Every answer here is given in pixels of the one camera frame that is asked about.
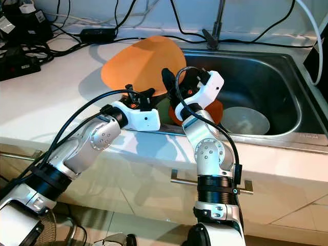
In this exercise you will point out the grey floor fan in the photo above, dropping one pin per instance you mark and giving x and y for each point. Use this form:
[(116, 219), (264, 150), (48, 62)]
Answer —
[(46, 225)]

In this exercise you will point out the orange plate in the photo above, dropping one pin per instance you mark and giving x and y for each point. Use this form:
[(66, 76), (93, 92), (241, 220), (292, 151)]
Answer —
[(138, 64)]

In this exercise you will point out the grey bowl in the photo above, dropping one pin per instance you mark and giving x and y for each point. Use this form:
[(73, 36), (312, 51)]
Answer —
[(246, 120)]

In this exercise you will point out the black power strip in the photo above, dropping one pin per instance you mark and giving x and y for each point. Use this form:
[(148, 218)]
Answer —
[(18, 65)]

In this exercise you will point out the orange bowl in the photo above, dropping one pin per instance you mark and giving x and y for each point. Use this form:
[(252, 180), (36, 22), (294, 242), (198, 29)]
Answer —
[(174, 117)]

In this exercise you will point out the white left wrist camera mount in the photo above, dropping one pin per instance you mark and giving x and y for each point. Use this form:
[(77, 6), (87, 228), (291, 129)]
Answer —
[(143, 120)]

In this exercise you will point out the black appliance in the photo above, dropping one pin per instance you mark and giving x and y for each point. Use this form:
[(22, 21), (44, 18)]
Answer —
[(319, 66)]

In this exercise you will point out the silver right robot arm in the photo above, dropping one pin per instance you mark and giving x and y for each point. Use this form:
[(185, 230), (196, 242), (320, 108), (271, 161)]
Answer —
[(210, 151)]

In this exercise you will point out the black power adapter brick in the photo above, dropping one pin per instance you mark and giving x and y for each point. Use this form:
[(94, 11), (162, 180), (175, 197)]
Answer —
[(97, 35)]

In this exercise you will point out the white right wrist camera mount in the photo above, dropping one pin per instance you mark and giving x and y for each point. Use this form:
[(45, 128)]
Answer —
[(212, 87)]

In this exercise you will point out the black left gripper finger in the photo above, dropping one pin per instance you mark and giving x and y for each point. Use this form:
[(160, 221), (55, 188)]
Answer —
[(148, 93)]

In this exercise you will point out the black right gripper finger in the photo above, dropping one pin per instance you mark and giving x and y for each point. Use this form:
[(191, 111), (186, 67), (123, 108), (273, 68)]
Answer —
[(173, 86)]

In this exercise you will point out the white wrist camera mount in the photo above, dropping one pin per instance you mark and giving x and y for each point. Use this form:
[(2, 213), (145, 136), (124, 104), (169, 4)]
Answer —
[(143, 120), (212, 87)]

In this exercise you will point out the stainless steel sink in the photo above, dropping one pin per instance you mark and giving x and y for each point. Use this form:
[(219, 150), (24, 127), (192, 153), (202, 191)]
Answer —
[(271, 82)]

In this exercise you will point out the black plug-in charger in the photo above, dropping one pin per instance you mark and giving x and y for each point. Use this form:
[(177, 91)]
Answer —
[(31, 25)]

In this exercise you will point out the metal faucet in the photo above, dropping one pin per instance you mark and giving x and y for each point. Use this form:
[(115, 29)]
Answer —
[(218, 20)]

